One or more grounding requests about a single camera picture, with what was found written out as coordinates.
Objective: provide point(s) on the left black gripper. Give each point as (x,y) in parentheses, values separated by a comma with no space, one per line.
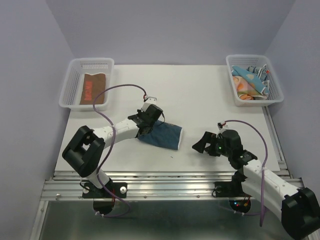
(139,113)

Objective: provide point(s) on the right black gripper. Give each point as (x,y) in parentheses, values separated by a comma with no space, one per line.
(209,138)

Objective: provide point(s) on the blue yellow tiger towel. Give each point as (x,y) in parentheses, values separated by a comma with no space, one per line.
(164,135)

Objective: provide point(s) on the brown orange towel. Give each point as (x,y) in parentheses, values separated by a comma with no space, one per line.
(93,86)

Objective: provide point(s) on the light blue spotted towel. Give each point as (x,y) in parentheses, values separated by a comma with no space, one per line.
(255,76)

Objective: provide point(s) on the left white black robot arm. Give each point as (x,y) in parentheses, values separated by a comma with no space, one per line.
(84,151)

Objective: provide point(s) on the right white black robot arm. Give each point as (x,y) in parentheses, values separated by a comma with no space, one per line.
(297,208)

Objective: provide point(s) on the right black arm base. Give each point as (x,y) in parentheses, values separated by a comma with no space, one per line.
(229,189)

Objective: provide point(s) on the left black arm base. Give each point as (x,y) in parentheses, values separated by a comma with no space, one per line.
(90,191)

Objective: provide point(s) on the orange pink patterned towel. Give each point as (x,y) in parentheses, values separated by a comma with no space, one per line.
(245,91)

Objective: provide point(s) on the left white plastic basket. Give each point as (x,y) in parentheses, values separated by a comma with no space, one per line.
(72,86)

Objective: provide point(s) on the white plastic basket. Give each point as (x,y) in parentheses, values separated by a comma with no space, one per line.
(72,86)
(245,61)

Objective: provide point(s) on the right white plastic basket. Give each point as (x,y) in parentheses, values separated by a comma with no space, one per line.
(245,61)

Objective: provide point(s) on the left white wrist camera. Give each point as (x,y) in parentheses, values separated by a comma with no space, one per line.
(149,101)

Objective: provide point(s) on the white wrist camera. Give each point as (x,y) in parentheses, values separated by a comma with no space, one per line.
(149,101)
(222,126)

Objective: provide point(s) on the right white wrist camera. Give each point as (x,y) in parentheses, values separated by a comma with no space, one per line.
(222,126)

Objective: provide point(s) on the aluminium mounting rail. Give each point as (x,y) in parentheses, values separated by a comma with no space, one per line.
(141,186)

